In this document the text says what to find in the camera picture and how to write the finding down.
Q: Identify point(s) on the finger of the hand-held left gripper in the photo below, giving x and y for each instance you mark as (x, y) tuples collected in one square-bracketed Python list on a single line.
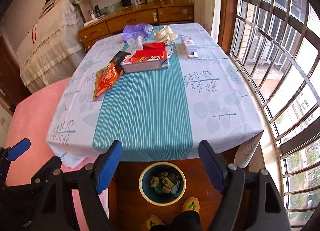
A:
[(18, 149), (43, 171)]

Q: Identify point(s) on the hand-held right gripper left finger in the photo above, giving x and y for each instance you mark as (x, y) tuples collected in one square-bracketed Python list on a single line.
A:
[(110, 166)]

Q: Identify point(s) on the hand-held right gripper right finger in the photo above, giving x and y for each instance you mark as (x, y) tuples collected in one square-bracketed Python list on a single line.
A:
[(212, 168)]

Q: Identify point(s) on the blue face mask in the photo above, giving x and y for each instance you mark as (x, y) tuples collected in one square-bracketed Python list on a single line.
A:
[(176, 188)]

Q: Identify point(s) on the black white wrapper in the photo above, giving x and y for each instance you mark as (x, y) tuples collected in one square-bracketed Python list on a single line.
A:
[(168, 181)]

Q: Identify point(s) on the blue cream-rimmed trash bin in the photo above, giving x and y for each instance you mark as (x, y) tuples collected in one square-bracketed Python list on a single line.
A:
[(147, 192)]

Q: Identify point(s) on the yellow wrapper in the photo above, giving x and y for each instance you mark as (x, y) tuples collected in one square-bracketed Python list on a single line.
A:
[(156, 180)]

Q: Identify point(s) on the green paper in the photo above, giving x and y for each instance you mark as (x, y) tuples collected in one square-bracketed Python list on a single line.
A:
[(157, 189)]

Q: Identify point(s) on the orange snack bag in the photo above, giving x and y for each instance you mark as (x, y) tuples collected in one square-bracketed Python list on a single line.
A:
[(107, 78)]

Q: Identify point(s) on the printed tissue box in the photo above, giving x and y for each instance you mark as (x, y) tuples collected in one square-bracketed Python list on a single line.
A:
[(147, 65)]

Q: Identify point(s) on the black packet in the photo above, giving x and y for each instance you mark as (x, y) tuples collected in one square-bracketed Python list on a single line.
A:
[(120, 57)]

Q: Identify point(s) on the white lilac small carton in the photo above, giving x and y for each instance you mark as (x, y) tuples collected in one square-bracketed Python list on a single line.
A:
[(189, 46)]

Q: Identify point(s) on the clear plastic packaging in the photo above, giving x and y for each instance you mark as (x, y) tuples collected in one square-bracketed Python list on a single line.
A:
[(136, 43)]

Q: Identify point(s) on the purple plastic bag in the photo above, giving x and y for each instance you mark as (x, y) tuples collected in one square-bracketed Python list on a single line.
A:
[(136, 31)]

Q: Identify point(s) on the white paper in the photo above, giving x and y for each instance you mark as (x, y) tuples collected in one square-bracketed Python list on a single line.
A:
[(165, 35)]

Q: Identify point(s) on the pink blanket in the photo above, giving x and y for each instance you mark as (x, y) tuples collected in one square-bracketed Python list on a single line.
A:
[(32, 116)]

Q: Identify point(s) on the person's right yellow shoe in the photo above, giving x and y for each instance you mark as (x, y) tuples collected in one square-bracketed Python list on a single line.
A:
[(191, 204)]

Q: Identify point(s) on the person's yellow shoe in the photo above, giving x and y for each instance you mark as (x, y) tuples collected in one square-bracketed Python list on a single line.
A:
[(191, 204), (155, 222)]

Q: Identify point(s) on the person's black trousers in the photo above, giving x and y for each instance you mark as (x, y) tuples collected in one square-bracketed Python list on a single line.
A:
[(187, 222)]

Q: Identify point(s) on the tree-print striped tablecloth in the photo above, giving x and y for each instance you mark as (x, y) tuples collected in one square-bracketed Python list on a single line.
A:
[(145, 111)]

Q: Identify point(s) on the person's left yellow shoe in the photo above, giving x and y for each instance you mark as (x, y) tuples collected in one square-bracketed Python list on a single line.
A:
[(155, 222)]

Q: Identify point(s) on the dark wooden door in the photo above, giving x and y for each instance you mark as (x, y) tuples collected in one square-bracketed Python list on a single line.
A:
[(10, 71)]

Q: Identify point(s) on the white lace furniture cover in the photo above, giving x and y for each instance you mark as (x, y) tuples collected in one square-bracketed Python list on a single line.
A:
[(47, 46)]

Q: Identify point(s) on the metal window grille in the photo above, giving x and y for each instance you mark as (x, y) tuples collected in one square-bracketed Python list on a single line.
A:
[(285, 55)]

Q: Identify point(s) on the white power strip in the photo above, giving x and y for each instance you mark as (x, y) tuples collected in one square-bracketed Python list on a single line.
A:
[(90, 23)]

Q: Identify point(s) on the wooden desk with drawers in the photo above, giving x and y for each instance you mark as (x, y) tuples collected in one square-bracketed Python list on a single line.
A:
[(125, 21)]

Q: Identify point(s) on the white drawer lock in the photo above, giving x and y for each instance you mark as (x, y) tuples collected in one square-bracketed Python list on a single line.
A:
[(155, 17)]

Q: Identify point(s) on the wooden window frame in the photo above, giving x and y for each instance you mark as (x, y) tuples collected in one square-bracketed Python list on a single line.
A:
[(228, 8)]

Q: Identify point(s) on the black picture frame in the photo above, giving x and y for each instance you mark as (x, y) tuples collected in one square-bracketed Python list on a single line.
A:
[(125, 1)]

